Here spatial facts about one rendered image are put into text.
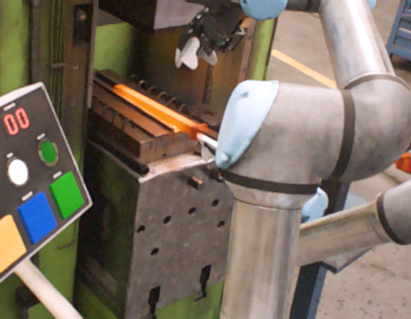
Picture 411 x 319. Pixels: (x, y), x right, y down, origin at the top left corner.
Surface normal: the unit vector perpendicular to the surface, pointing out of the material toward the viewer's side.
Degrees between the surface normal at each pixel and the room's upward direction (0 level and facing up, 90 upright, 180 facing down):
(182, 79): 90
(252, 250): 72
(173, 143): 90
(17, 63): 90
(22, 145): 60
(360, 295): 0
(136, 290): 90
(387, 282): 0
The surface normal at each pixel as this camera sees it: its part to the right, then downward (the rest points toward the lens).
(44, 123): 0.81, -0.19
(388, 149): 0.51, 0.30
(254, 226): -0.48, 0.04
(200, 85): -0.79, 0.20
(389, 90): 0.20, -0.80
